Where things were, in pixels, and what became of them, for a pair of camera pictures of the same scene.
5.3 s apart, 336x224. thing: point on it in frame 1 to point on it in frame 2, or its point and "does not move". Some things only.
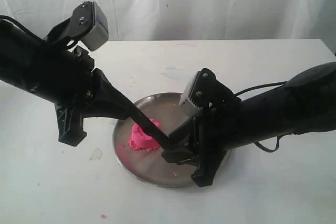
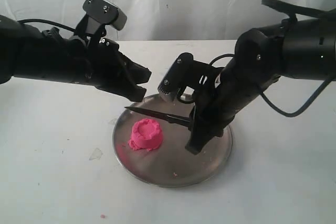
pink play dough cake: x=139 y=140 does not move
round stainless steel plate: x=163 y=109 does not move
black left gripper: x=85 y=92 to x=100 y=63
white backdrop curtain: x=170 y=6 does not move
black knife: x=182 y=136 to x=169 y=118
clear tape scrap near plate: x=96 y=155 does not move
